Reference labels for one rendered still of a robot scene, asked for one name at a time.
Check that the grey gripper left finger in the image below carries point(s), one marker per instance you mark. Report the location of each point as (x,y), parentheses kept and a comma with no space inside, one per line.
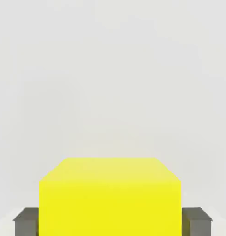
(26,222)

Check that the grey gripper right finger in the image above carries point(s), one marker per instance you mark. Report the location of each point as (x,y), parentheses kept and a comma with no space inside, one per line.
(199,224)

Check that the small yellow cube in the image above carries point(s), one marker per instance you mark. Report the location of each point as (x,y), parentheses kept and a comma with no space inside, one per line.
(110,199)

